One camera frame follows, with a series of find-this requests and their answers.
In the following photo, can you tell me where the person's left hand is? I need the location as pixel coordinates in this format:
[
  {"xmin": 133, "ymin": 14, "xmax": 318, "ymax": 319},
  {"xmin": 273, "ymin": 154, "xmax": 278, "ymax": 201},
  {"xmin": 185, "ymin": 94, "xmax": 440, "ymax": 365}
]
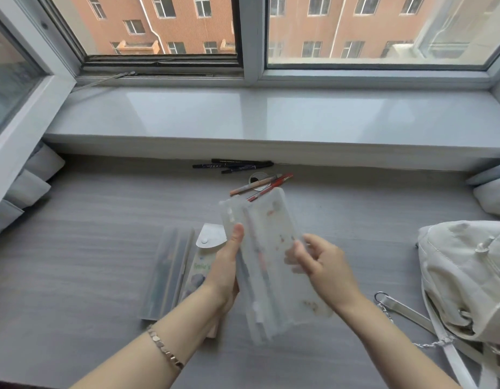
[{"xmin": 201, "ymin": 223, "xmax": 244, "ymax": 317}]

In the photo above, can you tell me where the person's right hand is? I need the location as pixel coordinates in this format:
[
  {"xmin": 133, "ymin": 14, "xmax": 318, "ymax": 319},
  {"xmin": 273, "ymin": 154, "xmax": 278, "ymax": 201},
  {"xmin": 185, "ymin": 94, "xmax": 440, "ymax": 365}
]
[{"xmin": 284, "ymin": 233, "xmax": 366, "ymax": 317}]

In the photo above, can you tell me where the cartoon sheep pencil pouch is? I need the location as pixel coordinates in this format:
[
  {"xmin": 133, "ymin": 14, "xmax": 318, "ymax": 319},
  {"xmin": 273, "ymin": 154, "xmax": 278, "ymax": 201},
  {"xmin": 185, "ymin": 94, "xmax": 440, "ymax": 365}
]
[{"xmin": 179, "ymin": 223, "xmax": 228, "ymax": 339}]

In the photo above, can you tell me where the clear sticker pencil box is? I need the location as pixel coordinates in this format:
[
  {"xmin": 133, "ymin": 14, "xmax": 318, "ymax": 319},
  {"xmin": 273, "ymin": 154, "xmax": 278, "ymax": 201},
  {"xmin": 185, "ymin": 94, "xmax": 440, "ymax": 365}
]
[{"xmin": 219, "ymin": 186, "xmax": 334, "ymax": 347}]

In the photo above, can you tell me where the frosted plastic box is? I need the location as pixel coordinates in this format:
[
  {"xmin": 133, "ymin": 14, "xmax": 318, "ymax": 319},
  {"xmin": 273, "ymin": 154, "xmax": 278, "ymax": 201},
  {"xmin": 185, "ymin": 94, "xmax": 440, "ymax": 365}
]
[{"xmin": 140, "ymin": 226, "xmax": 195, "ymax": 322}]

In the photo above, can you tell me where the peach pen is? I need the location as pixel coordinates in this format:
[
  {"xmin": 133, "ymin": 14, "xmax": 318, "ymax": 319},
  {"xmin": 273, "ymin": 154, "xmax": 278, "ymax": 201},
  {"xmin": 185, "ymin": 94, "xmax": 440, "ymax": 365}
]
[{"xmin": 229, "ymin": 175, "xmax": 280, "ymax": 197}]

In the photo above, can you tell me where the small round tape roll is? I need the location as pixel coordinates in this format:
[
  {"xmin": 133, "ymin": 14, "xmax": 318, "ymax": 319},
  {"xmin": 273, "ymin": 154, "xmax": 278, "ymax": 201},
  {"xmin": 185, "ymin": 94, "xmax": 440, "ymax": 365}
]
[{"xmin": 248, "ymin": 172, "xmax": 269, "ymax": 191}]

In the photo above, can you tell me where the red gel pen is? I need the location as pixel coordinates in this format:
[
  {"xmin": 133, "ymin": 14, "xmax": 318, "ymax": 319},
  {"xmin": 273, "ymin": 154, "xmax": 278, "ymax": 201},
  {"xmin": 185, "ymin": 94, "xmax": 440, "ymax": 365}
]
[{"xmin": 248, "ymin": 173, "xmax": 294, "ymax": 203}]

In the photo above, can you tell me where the white quilted backpack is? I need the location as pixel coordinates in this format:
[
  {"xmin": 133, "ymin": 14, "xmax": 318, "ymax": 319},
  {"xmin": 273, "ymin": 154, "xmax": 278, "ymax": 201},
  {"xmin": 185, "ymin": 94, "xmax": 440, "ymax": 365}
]
[{"xmin": 374, "ymin": 220, "xmax": 500, "ymax": 389}]

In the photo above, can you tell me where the long black printed pen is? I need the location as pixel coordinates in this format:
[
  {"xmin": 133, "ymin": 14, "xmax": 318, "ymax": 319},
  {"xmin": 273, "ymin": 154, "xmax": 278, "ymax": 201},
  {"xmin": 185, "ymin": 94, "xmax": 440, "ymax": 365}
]
[{"xmin": 211, "ymin": 159, "xmax": 274, "ymax": 166}]

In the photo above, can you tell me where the person's left forearm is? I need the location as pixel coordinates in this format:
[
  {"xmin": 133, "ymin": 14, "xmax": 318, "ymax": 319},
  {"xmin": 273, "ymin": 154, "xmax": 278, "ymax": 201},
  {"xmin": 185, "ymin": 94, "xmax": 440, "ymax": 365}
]
[{"xmin": 69, "ymin": 285, "xmax": 226, "ymax": 389}]

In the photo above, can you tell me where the person's right forearm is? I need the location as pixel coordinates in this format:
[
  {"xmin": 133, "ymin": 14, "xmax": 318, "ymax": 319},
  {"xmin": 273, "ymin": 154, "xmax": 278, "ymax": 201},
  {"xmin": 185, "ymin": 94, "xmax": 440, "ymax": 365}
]
[{"xmin": 341, "ymin": 295, "xmax": 463, "ymax": 389}]

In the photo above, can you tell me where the grey wooden desk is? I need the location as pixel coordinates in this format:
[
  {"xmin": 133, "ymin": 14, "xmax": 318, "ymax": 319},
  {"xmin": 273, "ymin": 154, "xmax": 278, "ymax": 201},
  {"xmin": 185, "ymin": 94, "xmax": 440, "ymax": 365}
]
[{"xmin": 0, "ymin": 153, "xmax": 500, "ymax": 389}]

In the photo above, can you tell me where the white window sill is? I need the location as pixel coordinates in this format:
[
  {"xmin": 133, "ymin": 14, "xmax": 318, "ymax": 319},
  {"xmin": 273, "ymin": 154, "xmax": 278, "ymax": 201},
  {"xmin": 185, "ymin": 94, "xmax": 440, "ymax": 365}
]
[{"xmin": 43, "ymin": 86, "xmax": 500, "ymax": 171}]

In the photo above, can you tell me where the pale blue curtain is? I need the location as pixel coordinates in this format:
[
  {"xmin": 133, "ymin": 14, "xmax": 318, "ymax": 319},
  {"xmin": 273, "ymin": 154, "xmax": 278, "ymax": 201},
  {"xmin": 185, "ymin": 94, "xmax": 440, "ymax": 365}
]
[{"xmin": 465, "ymin": 160, "xmax": 500, "ymax": 222}]

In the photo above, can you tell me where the open white window sash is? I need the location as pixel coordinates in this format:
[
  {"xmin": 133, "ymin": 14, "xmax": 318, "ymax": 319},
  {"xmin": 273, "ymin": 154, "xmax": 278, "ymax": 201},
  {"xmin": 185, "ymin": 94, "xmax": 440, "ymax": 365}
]
[{"xmin": 0, "ymin": 0, "xmax": 77, "ymax": 217}]

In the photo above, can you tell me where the brick apartment building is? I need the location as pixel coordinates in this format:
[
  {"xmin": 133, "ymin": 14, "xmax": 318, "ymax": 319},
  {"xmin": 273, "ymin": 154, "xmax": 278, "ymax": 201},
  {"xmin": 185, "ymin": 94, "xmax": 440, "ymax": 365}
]
[{"xmin": 69, "ymin": 0, "xmax": 437, "ymax": 59}]

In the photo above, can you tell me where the silver link bracelet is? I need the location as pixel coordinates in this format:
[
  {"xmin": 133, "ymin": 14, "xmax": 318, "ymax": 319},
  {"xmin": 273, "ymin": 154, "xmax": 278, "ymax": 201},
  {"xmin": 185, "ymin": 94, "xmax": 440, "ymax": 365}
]
[{"xmin": 146, "ymin": 324, "xmax": 185, "ymax": 371}]

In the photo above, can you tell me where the white window frame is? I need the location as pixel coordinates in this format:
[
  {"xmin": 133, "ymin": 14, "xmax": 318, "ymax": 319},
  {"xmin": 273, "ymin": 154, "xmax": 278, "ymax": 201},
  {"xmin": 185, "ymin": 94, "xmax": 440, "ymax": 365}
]
[{"xmin": 35, "ymin": 0, "xmax": 500, "ymax": 90}]

